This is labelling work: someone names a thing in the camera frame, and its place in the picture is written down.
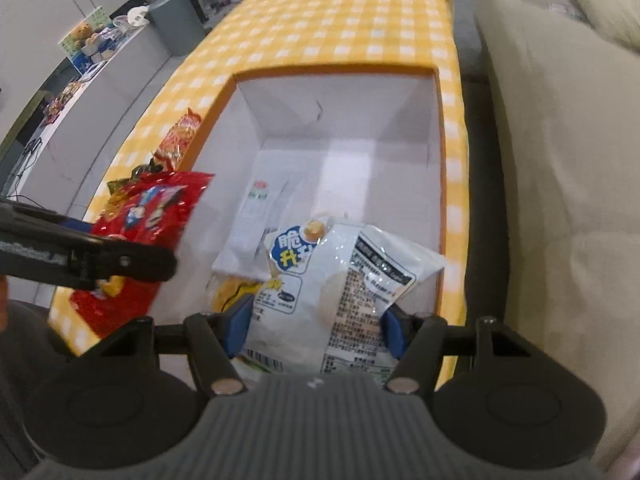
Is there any white low cabinet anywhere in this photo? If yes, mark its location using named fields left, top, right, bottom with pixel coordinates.
left=0, top=22, right=211, bottom=306

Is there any small grey object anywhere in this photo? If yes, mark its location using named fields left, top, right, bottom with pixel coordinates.
left=545, top=2, right=588, bottom=23

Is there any black cable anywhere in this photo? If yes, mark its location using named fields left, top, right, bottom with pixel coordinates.
left=0, top=132, right=48, bottom=206

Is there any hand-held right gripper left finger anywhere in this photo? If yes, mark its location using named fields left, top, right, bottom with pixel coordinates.
left=75, top=294, right=256, bottom=396

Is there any beige cushion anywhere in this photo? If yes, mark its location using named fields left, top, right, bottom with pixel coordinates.
left=545, top=0, right=640, bottom=52

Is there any small white snack packet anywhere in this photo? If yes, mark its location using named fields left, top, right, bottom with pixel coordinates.
left=212, top=174, right=297, bottom=283

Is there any plush bear picture card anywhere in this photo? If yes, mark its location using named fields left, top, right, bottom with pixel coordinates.
left=57, top=6, right=118, bottom=61

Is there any clear packet of yellow cookies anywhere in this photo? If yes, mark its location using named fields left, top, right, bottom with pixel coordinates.
left=209, top=277, right=263, bottom=317

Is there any orange stick snack packet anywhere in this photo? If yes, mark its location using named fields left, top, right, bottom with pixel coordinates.
left=154, top=108, right=202, bottom=173

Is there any grey trash bin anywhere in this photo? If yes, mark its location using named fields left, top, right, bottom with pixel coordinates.
left=147, top=0, right=208, bottom=57

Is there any red snack packet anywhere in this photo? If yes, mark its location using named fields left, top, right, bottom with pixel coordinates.
left=69, top=170, right=216, bottom=340

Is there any orange cardboard box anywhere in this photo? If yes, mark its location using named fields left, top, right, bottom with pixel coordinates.
left=175, top=62, right=448, bottom=391

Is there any pile of colourful packets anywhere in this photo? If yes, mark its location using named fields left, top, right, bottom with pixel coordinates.
left=44, top=81, right=85, bottom=125

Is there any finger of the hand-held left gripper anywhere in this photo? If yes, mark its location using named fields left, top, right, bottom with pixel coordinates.
left=67, top=234, right=178, bottom=292
left=15, top=205, right=101, bottom=237

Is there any white cap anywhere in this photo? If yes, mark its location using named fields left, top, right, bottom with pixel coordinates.
left=122, top=4, right=151, bottom=28

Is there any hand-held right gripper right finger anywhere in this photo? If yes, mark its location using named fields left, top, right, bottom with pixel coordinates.
left=381, top=304, right=553, bottom=395

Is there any yellow checked tablecloth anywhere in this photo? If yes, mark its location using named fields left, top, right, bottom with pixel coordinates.
left=47, top=0, right=471, bottom=393

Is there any white and green snack packet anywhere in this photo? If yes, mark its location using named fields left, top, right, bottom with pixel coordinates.
left=240, top=215, right=447, bottom=376

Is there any beige sofa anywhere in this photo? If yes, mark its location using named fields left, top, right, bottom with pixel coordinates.
left=472, top=0, right=640, bottom=466

